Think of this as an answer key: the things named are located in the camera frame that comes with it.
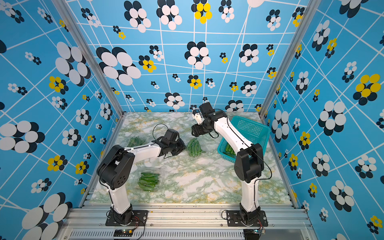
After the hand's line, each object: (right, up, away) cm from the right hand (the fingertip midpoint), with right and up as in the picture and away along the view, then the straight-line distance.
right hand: (199, 130), depth 89 cm
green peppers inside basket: (+20, -13, +7) cm, 25 cm away
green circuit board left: (-38, -49, -17) cm, 64 cm away
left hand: (-6, -9, +5) cm, 12 cm away
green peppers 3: (-28, -28, -8) cm, 41 cm away
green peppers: (-3, -11, +7) cm, 13 cm away
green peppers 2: (-43, -8, +10) cm, 45 cm away
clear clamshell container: (-24, -5, -25) cm, 35 cm away
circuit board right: (+25, -47, -21) cm, 57 cm away
